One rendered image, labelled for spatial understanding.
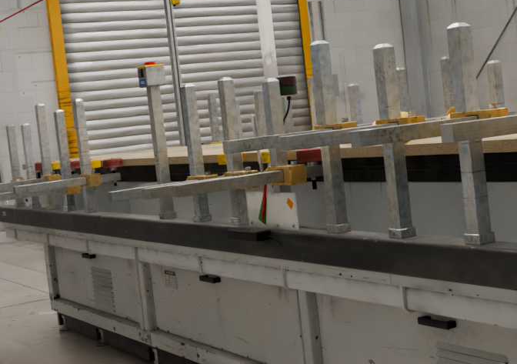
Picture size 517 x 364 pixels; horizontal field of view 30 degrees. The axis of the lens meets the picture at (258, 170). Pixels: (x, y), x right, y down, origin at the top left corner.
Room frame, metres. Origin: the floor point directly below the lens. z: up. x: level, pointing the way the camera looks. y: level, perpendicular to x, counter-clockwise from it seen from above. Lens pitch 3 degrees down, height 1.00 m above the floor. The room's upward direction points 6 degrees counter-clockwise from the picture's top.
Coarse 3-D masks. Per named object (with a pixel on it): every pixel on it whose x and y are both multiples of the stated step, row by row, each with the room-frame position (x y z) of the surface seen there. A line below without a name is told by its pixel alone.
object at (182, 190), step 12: (312, 168) 2.59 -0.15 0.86; (216, 180) 2.45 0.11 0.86; (228, 180) 2.46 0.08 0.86; (240, 180) 2.48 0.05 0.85; (252, 180) 2.50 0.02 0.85; (264, 180) 2.52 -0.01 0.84; (276, 180) 2.53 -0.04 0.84; (180, 192) 2.39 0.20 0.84; (192, 192) 2.41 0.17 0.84; (204, 192) 2.43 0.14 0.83
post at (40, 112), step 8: (40, 104) 4.33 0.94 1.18; (40, 112) 4.32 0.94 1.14; (40, 120) 4.32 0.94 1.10; (40, 128) 4.31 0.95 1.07; (40, 136) 4.32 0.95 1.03; (40, 144) 4.33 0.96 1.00; (48, 144) 4.33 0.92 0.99; (40, 152) 4.34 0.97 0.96; (48, 152) 4.33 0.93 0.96; (48, 160) 4.32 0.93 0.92; (48, 168) 4.32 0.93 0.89; (48, 200) 4.31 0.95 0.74
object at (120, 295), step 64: (320, 192) 2.81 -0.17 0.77; (384, 192) 2.54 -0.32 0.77; (448, 192) 2.33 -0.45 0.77; (512, 192) 2.14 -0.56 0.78; (64, 256) 5.00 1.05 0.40; (128, 320) 4.31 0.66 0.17; (192, 320) 3.73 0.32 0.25; (256, 320) 3.28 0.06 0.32; (320, 320) 2.93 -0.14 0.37; (384, 320) 2.65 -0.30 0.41; (448, 320) 2.42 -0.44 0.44
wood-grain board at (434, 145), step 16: (416, 144) 2.32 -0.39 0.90; (432, 144) 2.27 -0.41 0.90; (448, 144) 2.22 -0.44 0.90; (496, 144) 2.09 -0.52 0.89; (512, 144) 2.05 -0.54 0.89; (128, 160) 3.88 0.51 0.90; (144, 160) 3.74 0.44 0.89; (176, 160) 3.49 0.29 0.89; (208, 160) 3.27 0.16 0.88; (256, 160) 2.99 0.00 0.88
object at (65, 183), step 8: (104, 176) 3.88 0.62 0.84; (112, 176) 3.90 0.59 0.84; (120, 176) 3.91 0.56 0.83; (32, 184) 3.74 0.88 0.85; (40, 184) 3.75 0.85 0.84; (48, 184) 3.77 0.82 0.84; (56, 184) 3.78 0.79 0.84; (64, 184) 3.80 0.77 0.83; (72, 184) 3.81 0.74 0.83; (80, 184) 3.83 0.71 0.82; (16, 192) 3.70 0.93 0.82; (24, 192) 3.72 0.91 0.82
